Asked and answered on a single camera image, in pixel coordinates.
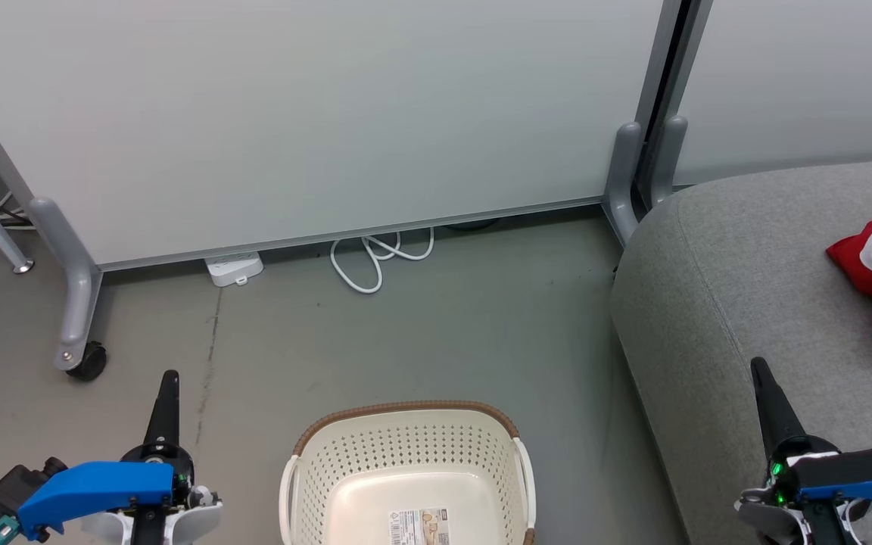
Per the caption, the paper label sticker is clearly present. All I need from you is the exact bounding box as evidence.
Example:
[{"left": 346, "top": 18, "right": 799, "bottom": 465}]
[{"left": 388, "top": 509, "right": 452, "bottom": 545}]

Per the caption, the grey fabric sofa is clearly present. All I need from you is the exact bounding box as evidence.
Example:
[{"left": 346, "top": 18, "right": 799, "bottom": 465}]
[{"left": 609, "top": 157, "right": 872, "bottom": 545}]

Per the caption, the white looped cable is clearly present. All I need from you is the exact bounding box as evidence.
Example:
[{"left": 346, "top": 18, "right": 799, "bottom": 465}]
[{"left": 329, "top": 227, "right": 437, "bottom": 294}]

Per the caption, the cream plastic laundry basket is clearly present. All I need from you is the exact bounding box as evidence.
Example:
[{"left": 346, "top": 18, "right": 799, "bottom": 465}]
[{"left": 279, "top": 400, "right": 537, "bottom": 545}]

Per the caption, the narrow white partition panel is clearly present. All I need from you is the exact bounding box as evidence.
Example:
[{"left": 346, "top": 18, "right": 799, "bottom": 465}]
[{"left": 671, "top": 0, "right": 872, "bottom": 186}]

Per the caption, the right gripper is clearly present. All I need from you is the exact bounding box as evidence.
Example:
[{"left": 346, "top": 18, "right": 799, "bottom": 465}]
[{"left": 735, "top": 357, "right": 872, "bottom": 545}]

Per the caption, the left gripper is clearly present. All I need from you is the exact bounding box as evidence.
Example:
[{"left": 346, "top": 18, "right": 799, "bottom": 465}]
[{"left": 80, "top": 369, "right": 223, "bottom": 545}]

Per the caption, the white power strip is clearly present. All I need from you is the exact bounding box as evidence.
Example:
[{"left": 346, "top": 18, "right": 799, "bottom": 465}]
[{"left": 204, "top": 251, "right": 264, "bottom": 288}]

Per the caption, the black caster wheel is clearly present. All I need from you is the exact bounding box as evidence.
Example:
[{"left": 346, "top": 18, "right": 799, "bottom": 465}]
[{"left": 65, "top": 341, "right": 109, "bottom": 382}]

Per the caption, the wide white partition panel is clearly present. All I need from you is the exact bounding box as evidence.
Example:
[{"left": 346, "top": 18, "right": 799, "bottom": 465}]
[{"left": 0, "top": 0, "right": 668, "bottom": 272}]

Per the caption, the grey partition foot with caster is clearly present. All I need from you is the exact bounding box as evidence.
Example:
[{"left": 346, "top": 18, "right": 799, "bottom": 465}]
[{"left": 27, "top": 197, "right": 104, "bottom": 372}]

